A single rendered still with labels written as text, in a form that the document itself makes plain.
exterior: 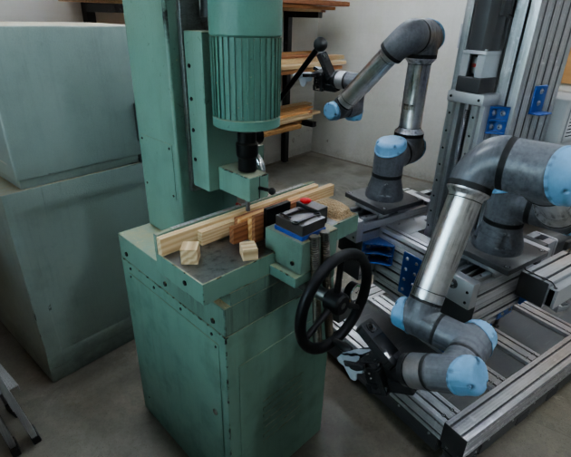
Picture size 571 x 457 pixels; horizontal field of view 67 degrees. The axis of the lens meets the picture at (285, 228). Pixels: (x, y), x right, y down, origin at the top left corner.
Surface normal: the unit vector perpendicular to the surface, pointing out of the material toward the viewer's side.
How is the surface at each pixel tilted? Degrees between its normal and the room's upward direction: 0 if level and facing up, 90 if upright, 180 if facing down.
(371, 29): 90
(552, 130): 90
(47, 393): 0
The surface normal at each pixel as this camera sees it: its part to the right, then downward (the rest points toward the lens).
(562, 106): -0.83, 0.22
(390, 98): -0.65, 0.32
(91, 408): 0.03, -0.90
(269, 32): 0.65, 0.35
